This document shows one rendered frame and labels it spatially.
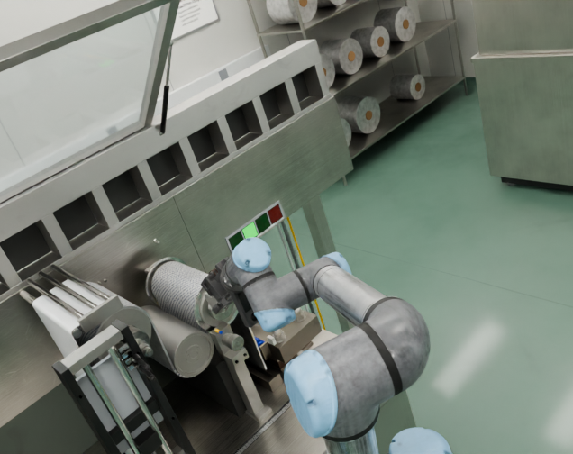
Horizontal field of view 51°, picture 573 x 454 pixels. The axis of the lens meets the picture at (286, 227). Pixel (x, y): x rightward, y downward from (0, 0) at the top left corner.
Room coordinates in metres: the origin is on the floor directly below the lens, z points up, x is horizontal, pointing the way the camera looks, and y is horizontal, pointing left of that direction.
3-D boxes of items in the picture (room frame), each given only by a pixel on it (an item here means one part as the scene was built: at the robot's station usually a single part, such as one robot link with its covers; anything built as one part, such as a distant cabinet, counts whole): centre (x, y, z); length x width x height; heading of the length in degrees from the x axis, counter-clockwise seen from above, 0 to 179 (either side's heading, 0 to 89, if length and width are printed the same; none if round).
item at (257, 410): (1.29, 0.24, 1.05); 0.06 x 0.05 x 0.31; 35
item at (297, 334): (1.58, 0.18, 1.00); 0.40 x 0.16 x 0.06; 35
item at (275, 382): (1.48, 0.26, 0.92); 0.28 x 0.04 x 0.04; 35
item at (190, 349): (1.38, 0.40, 1.18); 0.26 x 0.12 x 0.12; 35
